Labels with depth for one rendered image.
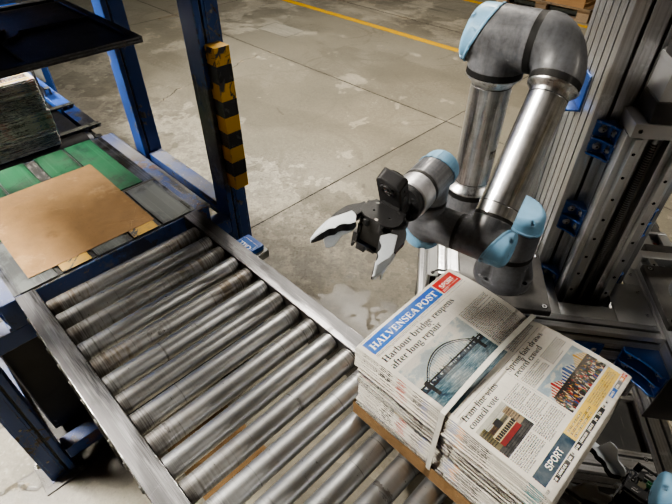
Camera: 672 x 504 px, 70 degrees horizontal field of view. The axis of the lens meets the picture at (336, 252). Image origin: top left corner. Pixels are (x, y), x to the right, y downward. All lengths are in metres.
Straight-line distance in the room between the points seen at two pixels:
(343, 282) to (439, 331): 1.56
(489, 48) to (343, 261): 1.69
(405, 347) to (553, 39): 0.61
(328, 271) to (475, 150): 1.48
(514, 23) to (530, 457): 0.75
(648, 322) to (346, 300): 1.31
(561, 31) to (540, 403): 0.65
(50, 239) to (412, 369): 1.18
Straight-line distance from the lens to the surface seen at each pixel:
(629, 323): 1.51
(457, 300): 0.96
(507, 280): 1.28
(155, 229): 1.58
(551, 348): 0.94
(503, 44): 1.04
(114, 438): 1.12
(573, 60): 1.01
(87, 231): 1.64
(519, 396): 0.86
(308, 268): 2.50
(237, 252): 1.41
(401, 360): 0.85
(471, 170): 1.18
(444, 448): 0.89
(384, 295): 2.38
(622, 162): 1.28
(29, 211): 1.82
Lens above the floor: 1.72
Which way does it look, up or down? 41 degrees down
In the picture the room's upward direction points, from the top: straight up
